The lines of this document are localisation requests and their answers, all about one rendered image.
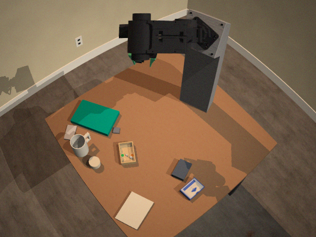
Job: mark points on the wooden ball-in-hole puzzle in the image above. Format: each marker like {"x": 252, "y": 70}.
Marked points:
{"x": 127, "y": 155}

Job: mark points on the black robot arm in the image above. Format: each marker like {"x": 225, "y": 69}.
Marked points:
{"x": 147, "y": 36}

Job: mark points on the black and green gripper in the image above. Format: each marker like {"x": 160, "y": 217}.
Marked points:
{"x": 153, "y": 58}

